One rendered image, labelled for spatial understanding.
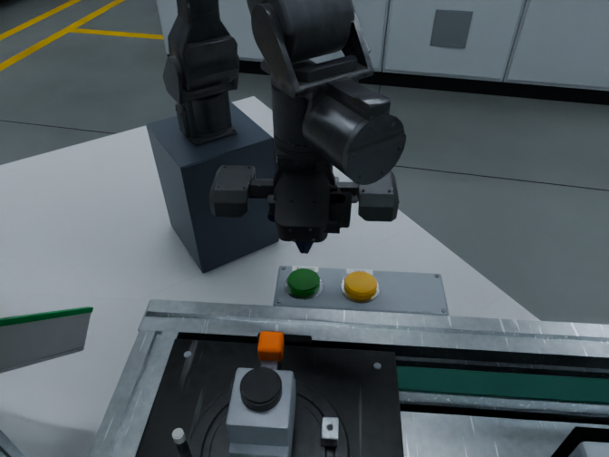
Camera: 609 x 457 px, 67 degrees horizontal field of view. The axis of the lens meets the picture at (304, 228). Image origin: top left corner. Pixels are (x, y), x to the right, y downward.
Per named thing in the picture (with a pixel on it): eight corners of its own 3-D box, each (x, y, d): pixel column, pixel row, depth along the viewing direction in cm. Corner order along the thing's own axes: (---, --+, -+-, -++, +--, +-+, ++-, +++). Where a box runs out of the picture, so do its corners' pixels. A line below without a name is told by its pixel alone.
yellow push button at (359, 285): (343, 279, 60) (344, 269, 58) (374, 281, 59) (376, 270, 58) (343, 304, 57) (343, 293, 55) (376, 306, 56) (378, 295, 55)
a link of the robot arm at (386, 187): (211, 112, 46) (197, 145, 41) (401, 116, 45) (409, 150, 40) (221, 180, 51) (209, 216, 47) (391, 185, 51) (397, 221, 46)
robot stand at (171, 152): (241, 199, 87) (230, 100, 74) (279, 241, 79) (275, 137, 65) (170, 226, 82) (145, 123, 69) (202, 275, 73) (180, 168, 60)
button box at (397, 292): (280, 294, 65) (278, 263, 60) (432, 302, 63) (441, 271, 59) (274, 335, 59) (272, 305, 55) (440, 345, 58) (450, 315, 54)
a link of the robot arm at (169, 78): (166, 92, 63) (156, 44, 59) (225, 77, 67) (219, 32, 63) (184, 111, 59) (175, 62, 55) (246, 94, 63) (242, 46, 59)
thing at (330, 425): (321, 423, 41) (321, 415, 40) (337, 424, 41) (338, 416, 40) (320, 446, 40) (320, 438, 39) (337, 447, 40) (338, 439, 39)
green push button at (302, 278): (289, 277, 60) (289, 266, 59) (320, 278, 60) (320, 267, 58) (285, 301, 57) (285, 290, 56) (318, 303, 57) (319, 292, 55)
